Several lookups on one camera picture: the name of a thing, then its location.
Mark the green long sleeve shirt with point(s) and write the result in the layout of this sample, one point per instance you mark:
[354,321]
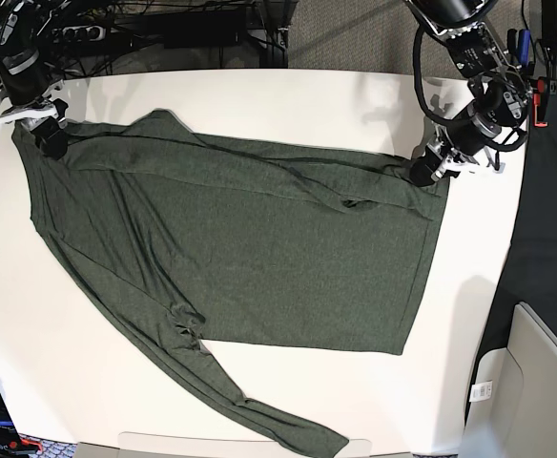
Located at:
[178,238]

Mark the white plastic bin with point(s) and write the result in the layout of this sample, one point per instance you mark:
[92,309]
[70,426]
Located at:
[513,410]

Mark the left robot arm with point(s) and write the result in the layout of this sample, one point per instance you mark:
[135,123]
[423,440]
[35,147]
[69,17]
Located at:
[492,122]

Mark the white power strip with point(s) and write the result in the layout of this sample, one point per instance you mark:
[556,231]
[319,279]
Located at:
[76,34]

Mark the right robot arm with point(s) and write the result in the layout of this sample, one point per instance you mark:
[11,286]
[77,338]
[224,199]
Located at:
[27,86]

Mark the blue handled tool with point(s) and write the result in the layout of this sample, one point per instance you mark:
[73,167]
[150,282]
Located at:
[523,45]

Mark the red clamp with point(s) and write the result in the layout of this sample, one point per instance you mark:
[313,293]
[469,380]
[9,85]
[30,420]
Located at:
[539,102]

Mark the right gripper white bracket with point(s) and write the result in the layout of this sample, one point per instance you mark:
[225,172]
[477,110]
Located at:
[49,137]

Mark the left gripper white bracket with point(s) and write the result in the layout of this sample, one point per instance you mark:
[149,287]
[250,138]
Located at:
[442,159]

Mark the dark grey mat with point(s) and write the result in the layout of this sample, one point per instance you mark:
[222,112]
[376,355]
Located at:
[530,271]

